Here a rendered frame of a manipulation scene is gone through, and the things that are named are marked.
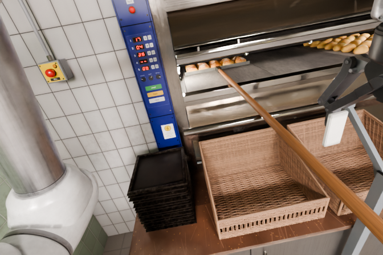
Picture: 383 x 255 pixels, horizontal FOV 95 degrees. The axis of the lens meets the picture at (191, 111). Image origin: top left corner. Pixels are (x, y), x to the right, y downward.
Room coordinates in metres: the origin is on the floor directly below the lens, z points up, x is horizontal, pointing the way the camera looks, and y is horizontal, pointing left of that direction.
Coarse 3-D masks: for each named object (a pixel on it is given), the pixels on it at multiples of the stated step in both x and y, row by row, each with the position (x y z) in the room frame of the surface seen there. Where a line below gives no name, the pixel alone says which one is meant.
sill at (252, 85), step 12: (300, 72) 1.03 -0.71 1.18; (312, 72) 1.00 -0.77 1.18; (324, 72) 1.01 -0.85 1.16; (336, 72) 1.01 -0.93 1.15; (240, 84) 1.02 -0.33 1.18; (252, 84) 1.00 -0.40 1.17; (264, 84) 1.00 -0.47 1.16; (276, 84) 1.00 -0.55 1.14; (192, 96) 0.99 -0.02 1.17; (204, 96) 0.99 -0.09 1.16
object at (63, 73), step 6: (54, 60) 0.92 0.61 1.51; (60, 60) 0.93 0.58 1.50; (42, 66) 0.90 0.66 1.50; (48, 66) 0.90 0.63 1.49; (60, 66) 0.91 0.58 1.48; (66, 66) 0.95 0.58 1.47; (42, 72) 0.90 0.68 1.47; (60, 72) 0.90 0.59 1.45; (66, 72) 0.93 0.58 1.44; (48, 78) 0.90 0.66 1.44; (54, 78) 0.90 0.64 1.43; (60, 78) 0.90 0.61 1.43; (66, 78) 0.91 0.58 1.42
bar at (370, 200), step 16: (272, 112) 0.63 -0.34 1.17; (288, 112) 0.62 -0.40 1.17; (304, 112) 0.62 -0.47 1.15; (352, 112) 0.60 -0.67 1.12; (192, 128) 0.63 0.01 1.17; (208, 128) 0.62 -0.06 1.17; (224, 128) 0.62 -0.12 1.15; (368, 144) 0.51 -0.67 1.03; (368, 192) 0.44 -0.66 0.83; (352, 240) 0.42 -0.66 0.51
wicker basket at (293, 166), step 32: (224, 160) 0.92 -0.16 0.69; (256, 160) 0.91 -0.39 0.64; (288, 160) 0.81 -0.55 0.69; (224, 192) 0.74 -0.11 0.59; (256, 192) 0.70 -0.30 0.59; (288, 192) 0.67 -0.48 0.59; (320, 192) 0.55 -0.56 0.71; (224, 224) 0.49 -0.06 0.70; (256, 224) 0.53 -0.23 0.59; (288, 224) 0.50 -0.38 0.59
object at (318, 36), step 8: (368, 24) 0.86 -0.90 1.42; (376, 24) 0.86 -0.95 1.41; (320, 32) 0.86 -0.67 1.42; (328, 32) 0.86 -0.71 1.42; (336, 32) 0.86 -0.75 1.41; (344, 32) 0.86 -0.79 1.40; (352, 32) 1.03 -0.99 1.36; (280, 40) 0.85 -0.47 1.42; (288, 40) 0.85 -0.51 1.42; (296, 40) 0.85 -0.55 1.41; (304, 40) 0.85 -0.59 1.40; (240, 48) 0.85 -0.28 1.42; (248, 48) 0.85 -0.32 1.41; (256, 48) 0.85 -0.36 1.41; (264, 48) 0.85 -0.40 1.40; (192, 56) 0.85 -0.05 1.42; (200, 56) 0.85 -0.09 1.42; (208, 56) 0.84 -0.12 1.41; (216, 56) 0.84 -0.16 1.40; (224, 56) 0.96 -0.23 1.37
